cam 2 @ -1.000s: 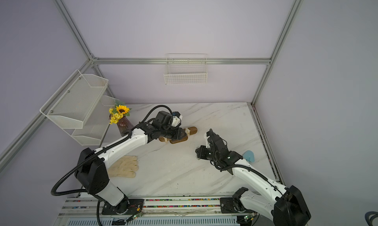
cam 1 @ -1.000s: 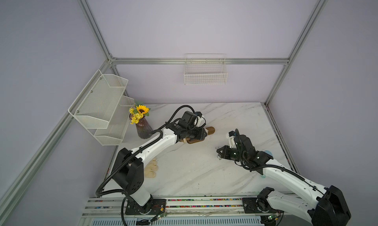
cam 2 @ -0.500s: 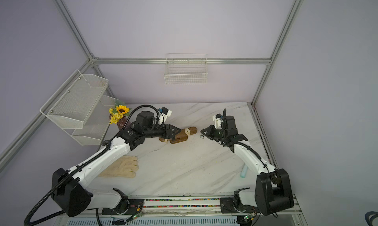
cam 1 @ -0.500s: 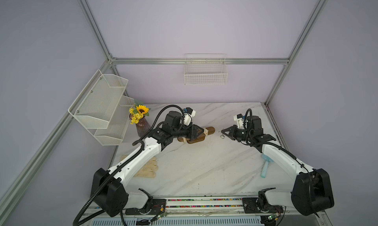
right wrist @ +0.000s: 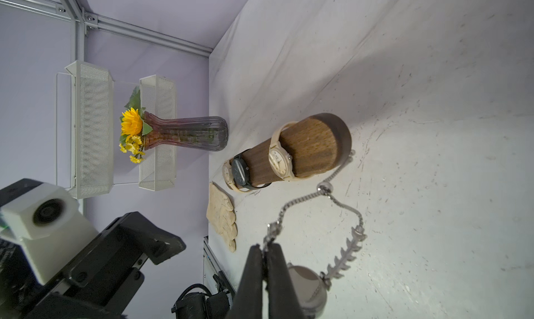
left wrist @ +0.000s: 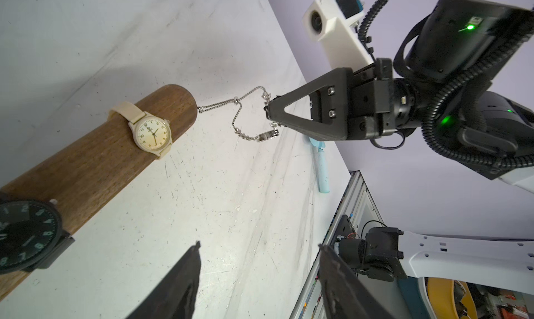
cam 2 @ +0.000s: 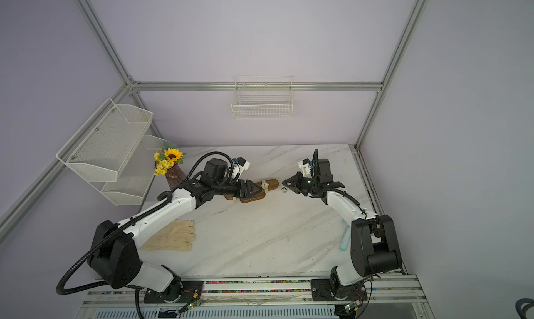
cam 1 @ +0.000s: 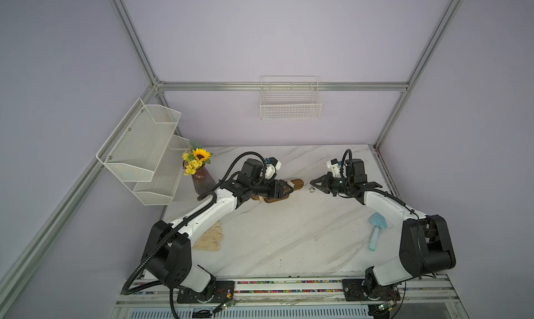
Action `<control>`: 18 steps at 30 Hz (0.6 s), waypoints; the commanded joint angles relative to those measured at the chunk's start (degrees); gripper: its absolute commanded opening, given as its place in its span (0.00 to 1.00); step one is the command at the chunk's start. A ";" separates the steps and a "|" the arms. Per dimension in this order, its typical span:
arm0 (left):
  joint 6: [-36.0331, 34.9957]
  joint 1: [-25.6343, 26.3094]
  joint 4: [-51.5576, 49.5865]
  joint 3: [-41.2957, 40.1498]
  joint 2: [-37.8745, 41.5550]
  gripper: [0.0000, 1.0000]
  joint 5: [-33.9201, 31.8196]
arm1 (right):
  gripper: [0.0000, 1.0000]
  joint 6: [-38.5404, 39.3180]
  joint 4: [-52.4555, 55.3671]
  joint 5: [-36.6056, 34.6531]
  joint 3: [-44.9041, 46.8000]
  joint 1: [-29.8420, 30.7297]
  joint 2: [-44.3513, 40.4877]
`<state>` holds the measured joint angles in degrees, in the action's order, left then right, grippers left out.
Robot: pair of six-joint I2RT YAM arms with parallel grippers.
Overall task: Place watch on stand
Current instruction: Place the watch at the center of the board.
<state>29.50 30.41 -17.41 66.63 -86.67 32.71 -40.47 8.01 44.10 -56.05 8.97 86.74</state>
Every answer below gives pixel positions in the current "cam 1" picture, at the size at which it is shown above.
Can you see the wooden watch stand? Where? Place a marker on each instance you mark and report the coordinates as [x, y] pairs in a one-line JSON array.
[[287, 192]]

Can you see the white wire wall basket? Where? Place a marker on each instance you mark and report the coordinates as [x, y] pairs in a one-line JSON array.
[[290, 98]]

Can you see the dark ribbed vase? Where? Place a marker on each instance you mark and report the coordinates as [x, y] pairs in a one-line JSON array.
[[202, 181]]

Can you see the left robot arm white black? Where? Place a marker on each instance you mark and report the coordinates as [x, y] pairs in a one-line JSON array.
[[167, 258]]

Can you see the white mesh shelf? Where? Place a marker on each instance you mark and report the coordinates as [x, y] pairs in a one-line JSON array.
[[135, 149], [162, 189]]

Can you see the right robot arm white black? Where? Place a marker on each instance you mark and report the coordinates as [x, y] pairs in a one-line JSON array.
[[425, 245]]

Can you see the light blue small object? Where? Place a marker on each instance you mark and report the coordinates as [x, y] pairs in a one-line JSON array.
[[379, 223]]

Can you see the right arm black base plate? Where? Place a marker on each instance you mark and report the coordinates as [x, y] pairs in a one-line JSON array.
[[359, 290]]

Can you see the aluminium rail frame front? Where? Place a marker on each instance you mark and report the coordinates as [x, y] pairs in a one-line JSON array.
[[299, 297]]

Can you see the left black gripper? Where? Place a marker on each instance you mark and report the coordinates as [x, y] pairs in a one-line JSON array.
[[280, 193]]

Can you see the beige work glove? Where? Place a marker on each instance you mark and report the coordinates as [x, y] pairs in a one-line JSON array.
[[210, 241]]

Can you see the upper white mesh shelf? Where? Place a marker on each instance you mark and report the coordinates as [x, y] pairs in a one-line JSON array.
[[135, 149]]

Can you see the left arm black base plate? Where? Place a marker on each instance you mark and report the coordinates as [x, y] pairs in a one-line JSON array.
[[215, 293]]

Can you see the lower white mesh shelf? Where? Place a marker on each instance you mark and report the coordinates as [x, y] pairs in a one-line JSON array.
[[162, 189]]

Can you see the sunflower bouquet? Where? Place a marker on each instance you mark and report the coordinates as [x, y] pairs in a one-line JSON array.
[[194, 158]]

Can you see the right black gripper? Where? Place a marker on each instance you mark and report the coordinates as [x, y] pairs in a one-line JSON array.
[[326, 179]]

